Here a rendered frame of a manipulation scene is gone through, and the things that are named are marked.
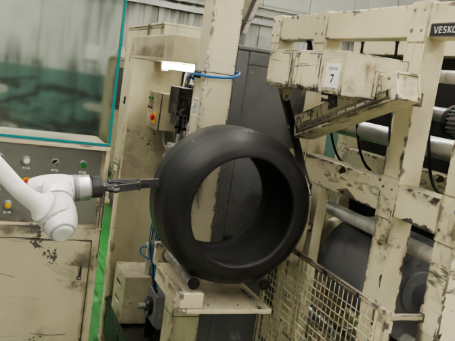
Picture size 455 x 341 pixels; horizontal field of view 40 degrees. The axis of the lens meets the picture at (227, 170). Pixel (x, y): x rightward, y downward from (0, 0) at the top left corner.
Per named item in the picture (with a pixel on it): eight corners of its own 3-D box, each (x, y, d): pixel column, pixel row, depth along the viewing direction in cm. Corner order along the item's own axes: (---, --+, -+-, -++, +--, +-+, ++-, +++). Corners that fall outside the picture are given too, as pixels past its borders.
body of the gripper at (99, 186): (92, 178, 210) (119, 177, 213) (88, 174, 218) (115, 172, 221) (93, 200, 211) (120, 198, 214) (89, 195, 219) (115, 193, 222)
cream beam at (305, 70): (263, 84, 258) (269, 49, 256) (316, 93, 267) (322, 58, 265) (338, 96, 202) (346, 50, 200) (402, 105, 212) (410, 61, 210)
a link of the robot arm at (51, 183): (71, 191, 219) (76, 214, 209) (24, 195, 214) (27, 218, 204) (71, 166, 214) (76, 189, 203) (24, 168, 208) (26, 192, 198)
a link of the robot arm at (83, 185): (71, 172, 216) (89, 171, 218) (72, 198, 218) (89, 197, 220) (74, 177, 207) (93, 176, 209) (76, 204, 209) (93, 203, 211)
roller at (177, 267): (162, 259, 256) (164, 248, 256) (173, 259, 258) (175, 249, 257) (187, 289, 224) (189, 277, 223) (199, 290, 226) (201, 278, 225)
